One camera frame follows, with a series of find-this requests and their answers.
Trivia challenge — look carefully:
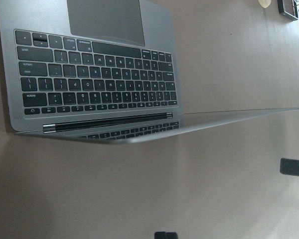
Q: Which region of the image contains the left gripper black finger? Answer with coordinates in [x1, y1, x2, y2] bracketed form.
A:
[154, 232, 177, 239]

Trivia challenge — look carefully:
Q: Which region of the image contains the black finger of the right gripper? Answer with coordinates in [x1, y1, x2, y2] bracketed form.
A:
[280, 158, 299, 176]

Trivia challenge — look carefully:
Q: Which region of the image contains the grey laptop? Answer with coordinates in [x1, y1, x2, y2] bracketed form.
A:
[0, 0, 299, 143]

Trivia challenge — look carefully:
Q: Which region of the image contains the dark wooden tray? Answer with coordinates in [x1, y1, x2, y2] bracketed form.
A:
[277, 0, 299, 20]

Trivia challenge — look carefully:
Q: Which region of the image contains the wooden stand with round base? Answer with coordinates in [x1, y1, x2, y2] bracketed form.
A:
[258, 0, 272, 8]

